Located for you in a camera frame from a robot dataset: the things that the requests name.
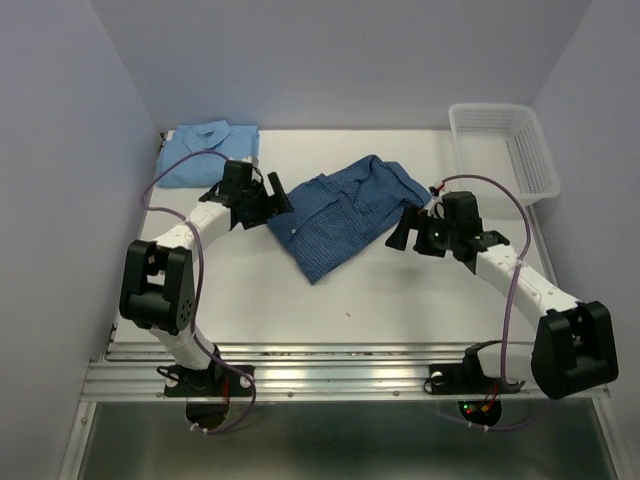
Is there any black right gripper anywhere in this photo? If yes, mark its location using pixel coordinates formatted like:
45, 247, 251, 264
383, 205, 457, 256

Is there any blue plaid long sleeve shirt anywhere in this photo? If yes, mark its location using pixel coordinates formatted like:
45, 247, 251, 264
268, 155, 431, 284

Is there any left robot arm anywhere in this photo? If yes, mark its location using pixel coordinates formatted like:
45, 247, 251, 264
119, 160, 293, 394

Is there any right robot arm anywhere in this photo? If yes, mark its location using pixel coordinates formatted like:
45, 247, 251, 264
385, 191, 619, 400

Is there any light blue folded shirt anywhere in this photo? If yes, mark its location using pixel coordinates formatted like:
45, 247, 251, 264
156, 120, 260, 189

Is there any white plastic basket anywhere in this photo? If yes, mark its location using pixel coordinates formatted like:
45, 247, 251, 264
448, 103, 561, 206

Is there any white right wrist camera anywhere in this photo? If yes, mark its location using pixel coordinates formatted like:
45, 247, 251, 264
429, 182, 446, 198

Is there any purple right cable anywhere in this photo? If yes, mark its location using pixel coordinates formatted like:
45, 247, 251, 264
433, 173, 551, 434

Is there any purple cable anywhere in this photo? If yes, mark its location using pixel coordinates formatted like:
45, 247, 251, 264
139, 149, 258, 436
433, 173, 551, 434

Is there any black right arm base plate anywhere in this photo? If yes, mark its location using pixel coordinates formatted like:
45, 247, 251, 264
423, 362, 517, 396

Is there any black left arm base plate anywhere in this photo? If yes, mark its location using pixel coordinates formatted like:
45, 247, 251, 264
156, 362, 254, 398

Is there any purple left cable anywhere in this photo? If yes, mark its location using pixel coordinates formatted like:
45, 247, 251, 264
139, 149, 258, 436

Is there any aluminium front rail frame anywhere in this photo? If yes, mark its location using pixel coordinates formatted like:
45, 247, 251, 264
59, 341, 636, 479

